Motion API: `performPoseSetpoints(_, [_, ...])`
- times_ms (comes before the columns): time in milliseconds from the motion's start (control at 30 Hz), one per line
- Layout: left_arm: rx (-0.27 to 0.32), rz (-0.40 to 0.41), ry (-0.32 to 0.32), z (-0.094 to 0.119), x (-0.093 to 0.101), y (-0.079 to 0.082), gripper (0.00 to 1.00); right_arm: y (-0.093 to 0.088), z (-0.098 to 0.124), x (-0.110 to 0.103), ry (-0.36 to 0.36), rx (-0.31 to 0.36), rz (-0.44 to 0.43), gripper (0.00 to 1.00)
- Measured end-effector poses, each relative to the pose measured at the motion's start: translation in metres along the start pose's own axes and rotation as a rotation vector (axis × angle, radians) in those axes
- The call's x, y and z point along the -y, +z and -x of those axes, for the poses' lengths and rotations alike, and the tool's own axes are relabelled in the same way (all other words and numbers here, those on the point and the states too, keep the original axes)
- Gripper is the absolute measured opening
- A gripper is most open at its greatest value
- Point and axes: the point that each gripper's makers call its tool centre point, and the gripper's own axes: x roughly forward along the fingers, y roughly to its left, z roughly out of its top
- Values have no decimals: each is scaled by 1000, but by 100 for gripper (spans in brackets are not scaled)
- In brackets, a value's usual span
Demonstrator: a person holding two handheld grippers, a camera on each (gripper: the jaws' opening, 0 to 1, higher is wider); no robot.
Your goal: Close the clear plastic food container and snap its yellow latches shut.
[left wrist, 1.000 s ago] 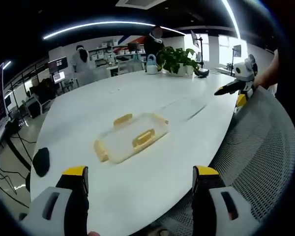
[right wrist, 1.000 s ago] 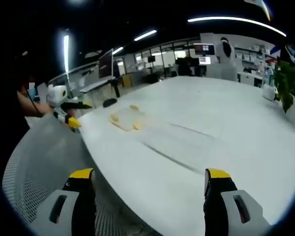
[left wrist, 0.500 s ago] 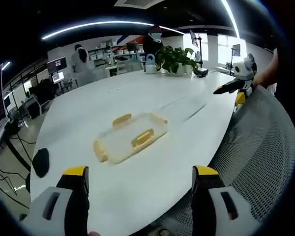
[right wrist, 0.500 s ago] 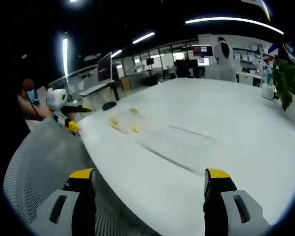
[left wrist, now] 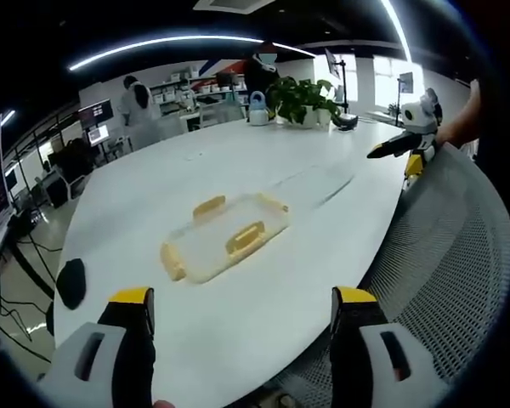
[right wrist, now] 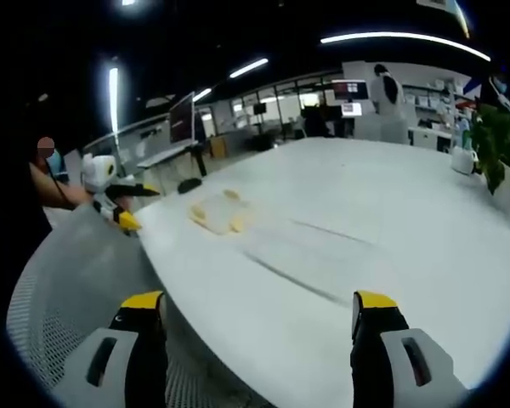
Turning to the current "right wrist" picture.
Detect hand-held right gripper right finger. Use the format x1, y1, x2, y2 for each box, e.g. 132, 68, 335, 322
349, 290, 469, 408

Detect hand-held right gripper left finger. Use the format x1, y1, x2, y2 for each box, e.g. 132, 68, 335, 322
50, 290, 169, 408

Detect white standing desk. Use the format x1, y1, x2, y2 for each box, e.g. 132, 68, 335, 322
135, 141, 208, 188

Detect small black object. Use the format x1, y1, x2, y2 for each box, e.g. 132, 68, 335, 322
177, 178, 203, 196

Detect grey mesh chair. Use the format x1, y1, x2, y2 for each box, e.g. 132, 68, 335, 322
6, 202, 260, 408

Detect upright light strip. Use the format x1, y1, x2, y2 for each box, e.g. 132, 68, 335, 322
108, 66, 120, 138

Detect dark computer monitor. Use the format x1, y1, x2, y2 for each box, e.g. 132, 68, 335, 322
167, 90, 197, 146

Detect person in black shirt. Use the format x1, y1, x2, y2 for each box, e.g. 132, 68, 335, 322
0, 122, 54, 307

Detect yellow cardboard box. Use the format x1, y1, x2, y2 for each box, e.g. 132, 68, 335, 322
209, 135, 230, 159

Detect short ceiling light strip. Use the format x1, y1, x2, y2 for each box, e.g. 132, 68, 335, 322
229, 57, 269, 80

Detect white kettle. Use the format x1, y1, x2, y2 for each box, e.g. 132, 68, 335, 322
450, 145, 480, 176

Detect red-lit computer monitor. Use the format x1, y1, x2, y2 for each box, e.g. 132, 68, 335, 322
331, 78, 371, 102

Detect green leafy plant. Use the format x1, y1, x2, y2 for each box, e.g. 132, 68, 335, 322
466, 100, 510, 196

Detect white storage shelves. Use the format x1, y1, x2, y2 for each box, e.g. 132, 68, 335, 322
405, 76, 473, 131

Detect long curved ceiling light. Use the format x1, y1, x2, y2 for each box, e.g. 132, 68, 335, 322
320, 31, 492, 63

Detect thin black cable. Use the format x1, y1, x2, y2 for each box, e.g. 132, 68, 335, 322
45, 156, 71, 203

